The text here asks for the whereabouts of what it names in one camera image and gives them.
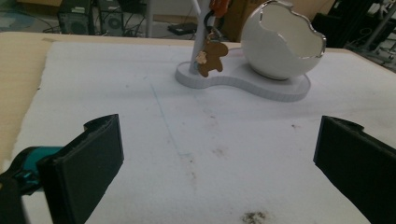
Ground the brown bear keychain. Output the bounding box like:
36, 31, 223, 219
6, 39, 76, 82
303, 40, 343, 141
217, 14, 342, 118
195, 29, 229, 78

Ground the flat black device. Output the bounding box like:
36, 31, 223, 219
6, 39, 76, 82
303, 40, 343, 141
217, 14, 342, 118
167, 21, 199, 35

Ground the orange keychain with black ring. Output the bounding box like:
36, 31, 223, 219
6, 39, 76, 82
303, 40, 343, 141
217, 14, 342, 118
204, 0, 232, 34

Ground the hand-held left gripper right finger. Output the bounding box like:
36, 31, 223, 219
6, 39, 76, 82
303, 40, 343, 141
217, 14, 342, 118
313, 115, 396, 224

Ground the white eggshell-shaped bowl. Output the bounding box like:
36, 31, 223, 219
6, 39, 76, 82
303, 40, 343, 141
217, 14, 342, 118
240, 0, 327, 81

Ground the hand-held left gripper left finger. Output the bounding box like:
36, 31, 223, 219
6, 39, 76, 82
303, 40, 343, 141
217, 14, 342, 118
36, 113, 124, 224

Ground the brown cardboard box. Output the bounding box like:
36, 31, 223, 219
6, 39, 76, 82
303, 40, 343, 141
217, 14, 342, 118
222, 0, 265, 43

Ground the white foam mat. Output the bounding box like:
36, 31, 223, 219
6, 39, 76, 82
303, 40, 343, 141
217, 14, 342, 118
3, 40, 396, 224

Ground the white key holder stand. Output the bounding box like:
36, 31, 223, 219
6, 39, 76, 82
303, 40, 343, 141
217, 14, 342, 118
175, 0, 312, 103

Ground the black computer tower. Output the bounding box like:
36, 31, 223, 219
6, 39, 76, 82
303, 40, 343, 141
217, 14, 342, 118
96, 0, 125, 36
57, 0, 96, 35

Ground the metal stand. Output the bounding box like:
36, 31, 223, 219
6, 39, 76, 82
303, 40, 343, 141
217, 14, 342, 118
351, 4, 396, 62

